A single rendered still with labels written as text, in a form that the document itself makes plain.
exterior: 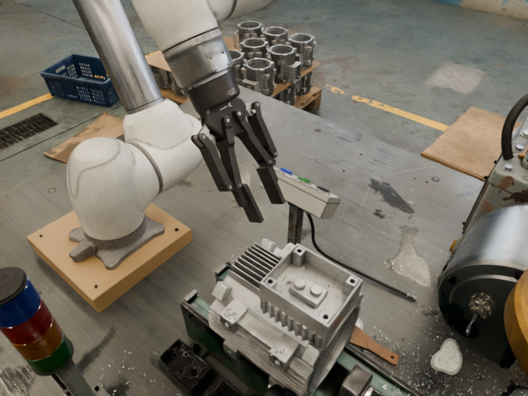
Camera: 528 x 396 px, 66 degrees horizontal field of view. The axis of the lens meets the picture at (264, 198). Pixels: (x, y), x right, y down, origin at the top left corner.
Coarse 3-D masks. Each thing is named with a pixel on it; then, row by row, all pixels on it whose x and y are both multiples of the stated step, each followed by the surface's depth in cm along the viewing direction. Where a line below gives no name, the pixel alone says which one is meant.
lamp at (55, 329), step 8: (56, 328) 59; (48, 336) 57; (56, 336) 59; (16, 344) 55; (24, 344) 55; (32, 344) 56; (40, 344) 57; (48, 344) 58; (56, 344) 59; (24, 352) 57; (32, 352) 57; (40, 352) 58; (48, 352) 58; (32, 360) 58
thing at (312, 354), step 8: (264, 240) 73; (272, 248) 73; (216, 288) 66; (224, 288) 66; (232, 288) 67; (216, 296) 66; (224, 296) 66; (360, 296) 64; (312, 344) 59; (304, 352) 58; (312, 352) 58; (320, 352) 57; (304, 360) 58; (312, 360) 58; (312, 392) 66
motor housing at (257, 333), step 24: (240, 264) 67; (264, 264) 68; (240, 288) 67; (216, 312) 67; (240, 336) 66; (264, 336) 62; (336, 336) 74; (264, 360) 64; (336, 360) 72; (288, 384) 62; (312, 384) 67
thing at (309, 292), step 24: (288, 264) 66; (312, 264) 66; (264, 288) 60; (288, 288) 63; (312, 288) 60; (336, 288) 63; (360, 288) 61; (264, 312) 64; (288, 312) 59; (312, 312) 60; (336, 312) 56; (312, 336) 58
